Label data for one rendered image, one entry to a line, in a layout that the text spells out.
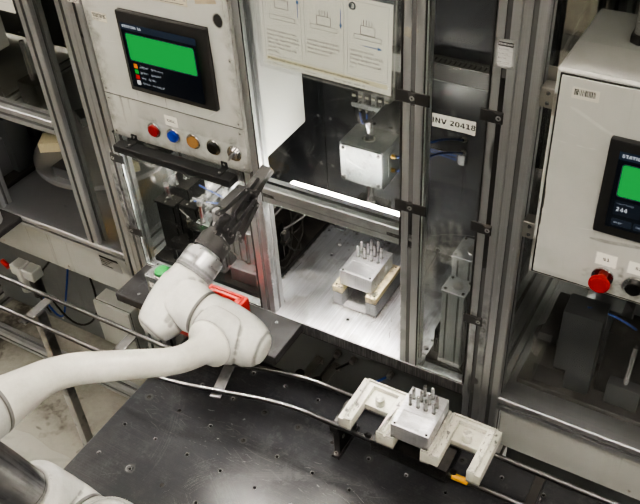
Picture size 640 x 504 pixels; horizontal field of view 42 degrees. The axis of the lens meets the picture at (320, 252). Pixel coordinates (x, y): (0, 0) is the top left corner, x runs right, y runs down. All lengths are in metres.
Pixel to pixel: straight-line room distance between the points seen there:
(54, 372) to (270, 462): 0.83
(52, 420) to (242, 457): 1.29
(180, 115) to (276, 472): 0.94
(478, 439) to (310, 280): 0.67
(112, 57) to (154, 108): 0.15
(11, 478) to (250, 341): 0.56
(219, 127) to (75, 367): 0.68
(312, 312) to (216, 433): 0.42
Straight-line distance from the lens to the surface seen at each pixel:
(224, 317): 1.68
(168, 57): 1.90
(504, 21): 1.49
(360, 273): 2.18
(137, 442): 2.34
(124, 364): 1.59
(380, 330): 2.19
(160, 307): 1.75
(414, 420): 1.98
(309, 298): 2.29
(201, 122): 1.97
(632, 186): 1.53
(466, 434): 2.01
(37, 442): 3.34
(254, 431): 2.29
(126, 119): 2.15
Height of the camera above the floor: 2.49
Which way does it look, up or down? 40 degrees down
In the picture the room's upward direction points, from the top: 4 degrees counter-clockwise
